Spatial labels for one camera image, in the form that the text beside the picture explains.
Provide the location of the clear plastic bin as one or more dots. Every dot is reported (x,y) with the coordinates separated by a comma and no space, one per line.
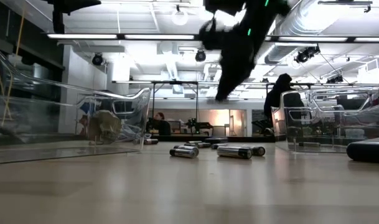
(68,152)
(301,130)

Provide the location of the AA copper-top battery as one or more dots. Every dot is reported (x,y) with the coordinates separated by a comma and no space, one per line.
(151,141)
(258,151)

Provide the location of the brown tape roll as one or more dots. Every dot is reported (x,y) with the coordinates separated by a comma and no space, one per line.
(105,127)

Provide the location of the long ceiling light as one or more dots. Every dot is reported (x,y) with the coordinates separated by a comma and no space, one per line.
(120,36)
(316,39)

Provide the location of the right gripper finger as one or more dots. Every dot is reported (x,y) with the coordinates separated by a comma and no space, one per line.
(232,81)

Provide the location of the black ceiling spotlight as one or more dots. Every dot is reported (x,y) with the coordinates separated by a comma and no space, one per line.
(306,55)
(97,59)
(335,79)
(200,56)

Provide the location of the silver black battery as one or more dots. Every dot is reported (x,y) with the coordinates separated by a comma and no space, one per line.
(189,147)
(218,145)
(234,152)
(197,144)
(182,153)

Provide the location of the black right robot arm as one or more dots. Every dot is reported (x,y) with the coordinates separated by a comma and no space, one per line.
(264,14)

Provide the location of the silver ventilation duct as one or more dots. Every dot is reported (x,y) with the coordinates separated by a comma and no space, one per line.
(296,21)

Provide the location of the person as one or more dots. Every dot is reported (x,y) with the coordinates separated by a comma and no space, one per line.
(277,93)
(162,127)

